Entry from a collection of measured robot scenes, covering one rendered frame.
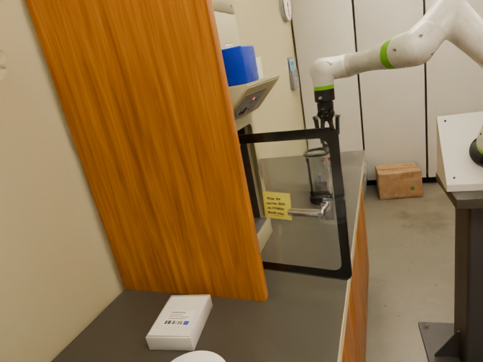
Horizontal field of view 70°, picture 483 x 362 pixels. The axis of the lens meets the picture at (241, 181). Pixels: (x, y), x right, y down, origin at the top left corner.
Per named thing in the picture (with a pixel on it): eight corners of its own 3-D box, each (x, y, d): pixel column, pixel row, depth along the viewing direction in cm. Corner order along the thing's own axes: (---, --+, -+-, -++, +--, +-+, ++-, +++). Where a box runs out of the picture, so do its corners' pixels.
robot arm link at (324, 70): (304, 60, 159) (315, 58, 148) (328, 56, 161) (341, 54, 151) (307, 90, 163) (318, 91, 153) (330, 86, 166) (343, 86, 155)
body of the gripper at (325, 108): (313, 103, 160) (315, 123, 163) (330, 102, 155) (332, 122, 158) (319, 100, 166) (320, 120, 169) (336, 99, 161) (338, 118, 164)
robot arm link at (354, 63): (377, 40, 127) (380, 71, 130) (403, 36, 130) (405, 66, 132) (328, 57, 162) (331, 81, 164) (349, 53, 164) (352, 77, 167)
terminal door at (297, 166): (249, 265, 103) (221, 136, 91) (353, 279, 88) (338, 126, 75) (247, 266, 102) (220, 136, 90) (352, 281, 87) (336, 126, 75)
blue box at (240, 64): (211, 90, 89) (204, 53, 86) (226, 85, 97) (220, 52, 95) (247, 83, 85) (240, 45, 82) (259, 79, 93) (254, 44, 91)
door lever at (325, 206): (295, 209, 87) (293, 200, 87) (331, 210, 83) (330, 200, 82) (287, 218, 83) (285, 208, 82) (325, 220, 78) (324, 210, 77)
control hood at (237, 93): (212, 130, 89) (203, 91, 86) (251, 109, 118) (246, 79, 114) (253, 125, 85) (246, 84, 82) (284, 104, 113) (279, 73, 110)
